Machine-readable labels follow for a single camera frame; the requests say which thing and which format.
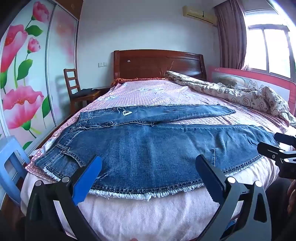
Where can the pink bed guard rail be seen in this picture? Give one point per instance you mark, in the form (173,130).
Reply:
(286,92)

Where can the window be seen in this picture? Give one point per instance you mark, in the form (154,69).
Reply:
(275,46)

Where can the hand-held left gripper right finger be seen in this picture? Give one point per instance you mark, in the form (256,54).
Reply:
(208,178)

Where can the white wall switch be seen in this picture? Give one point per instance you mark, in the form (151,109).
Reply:
(102,64)

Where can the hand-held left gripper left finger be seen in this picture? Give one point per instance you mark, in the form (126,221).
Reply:
(89,176)

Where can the flower print wardrobe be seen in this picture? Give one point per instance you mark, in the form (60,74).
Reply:
(23,69)

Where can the wooden bed headboard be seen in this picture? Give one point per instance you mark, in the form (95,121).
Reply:
(150,62)

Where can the mauve curtain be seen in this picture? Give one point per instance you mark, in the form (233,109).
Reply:
(231,34)

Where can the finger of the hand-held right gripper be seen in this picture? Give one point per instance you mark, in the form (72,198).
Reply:
(268,149)
(284,138)

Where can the blue plastic stool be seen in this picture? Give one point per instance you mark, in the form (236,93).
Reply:
(11,150)

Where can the dark clothing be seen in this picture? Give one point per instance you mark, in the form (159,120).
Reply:
(83,92)

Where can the floral patterned quilt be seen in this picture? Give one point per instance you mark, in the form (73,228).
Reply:
(231,92)

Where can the wall air conditioner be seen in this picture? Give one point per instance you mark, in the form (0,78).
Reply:
(198,14)

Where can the person's right hand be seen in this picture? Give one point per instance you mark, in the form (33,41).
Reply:
(291,195)

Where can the wooden chair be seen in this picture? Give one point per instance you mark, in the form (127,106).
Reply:
(71,78)

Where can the wooden nightstand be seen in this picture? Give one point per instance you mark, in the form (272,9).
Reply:
(103,89)

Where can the blue denim pants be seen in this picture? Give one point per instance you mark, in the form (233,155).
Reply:
(150,150)

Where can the pink plaid printed blanket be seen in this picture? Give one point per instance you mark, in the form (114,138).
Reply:
(150,92)

